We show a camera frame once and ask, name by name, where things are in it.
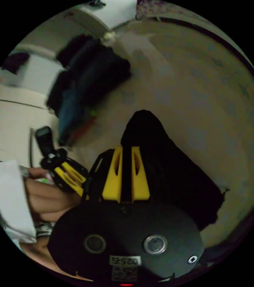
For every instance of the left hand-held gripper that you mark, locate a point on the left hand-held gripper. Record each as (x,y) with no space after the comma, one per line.
(50,159)

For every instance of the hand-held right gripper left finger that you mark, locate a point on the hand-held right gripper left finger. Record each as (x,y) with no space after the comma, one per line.
(113,179)

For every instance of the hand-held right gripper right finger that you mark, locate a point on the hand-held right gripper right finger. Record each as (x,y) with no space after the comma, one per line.
(141,183)

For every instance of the black shorts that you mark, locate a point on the black shorts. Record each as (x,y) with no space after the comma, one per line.
(169,175)

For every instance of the person's left hand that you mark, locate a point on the person's left hand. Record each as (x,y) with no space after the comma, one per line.
(46,199)

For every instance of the pile of clothes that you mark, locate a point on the pile of clothes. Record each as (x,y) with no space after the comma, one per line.
(91,78)

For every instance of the bed with beige woven mat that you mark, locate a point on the bed with beige woven mat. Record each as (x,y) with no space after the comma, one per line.
(196,101)

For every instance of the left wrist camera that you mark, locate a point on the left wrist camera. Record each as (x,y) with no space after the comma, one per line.
(45,139)

